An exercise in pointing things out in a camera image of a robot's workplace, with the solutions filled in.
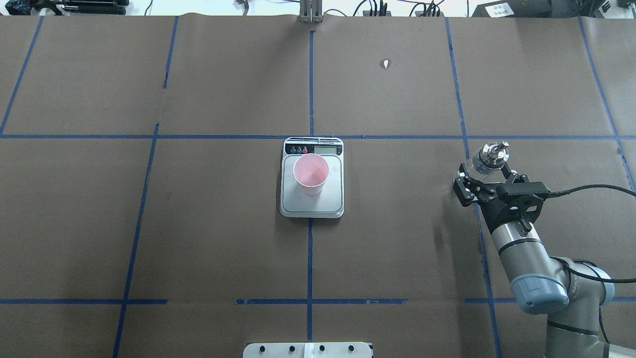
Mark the pink plastic cup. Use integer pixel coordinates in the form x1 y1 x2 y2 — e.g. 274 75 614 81
293 153 329 195

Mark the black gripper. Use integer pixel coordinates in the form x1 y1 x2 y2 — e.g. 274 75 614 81
452 164 539 234

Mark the blue plaid folded umbrella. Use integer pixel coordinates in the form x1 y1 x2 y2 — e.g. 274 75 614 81
4 0 33 16

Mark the aluminium frame post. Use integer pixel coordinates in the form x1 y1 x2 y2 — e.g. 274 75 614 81
298 0 324 23

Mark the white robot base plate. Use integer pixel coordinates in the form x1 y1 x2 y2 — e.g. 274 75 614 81
242 342 374 358

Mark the clear glass sauce bottle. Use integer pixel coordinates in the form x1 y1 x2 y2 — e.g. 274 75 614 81
467 141 510 177

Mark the silver digital kitchen scale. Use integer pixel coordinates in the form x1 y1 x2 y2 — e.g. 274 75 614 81
279 137 345 218

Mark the black camera cable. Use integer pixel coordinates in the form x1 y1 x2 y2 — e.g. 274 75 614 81
544 184 636 358

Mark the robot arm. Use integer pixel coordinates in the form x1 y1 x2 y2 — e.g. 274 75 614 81
453 164 635 358

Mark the black folded tripod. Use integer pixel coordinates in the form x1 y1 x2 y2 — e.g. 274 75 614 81
28 0 130 15

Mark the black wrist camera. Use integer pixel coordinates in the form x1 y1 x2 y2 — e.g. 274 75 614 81
495 182 550 202

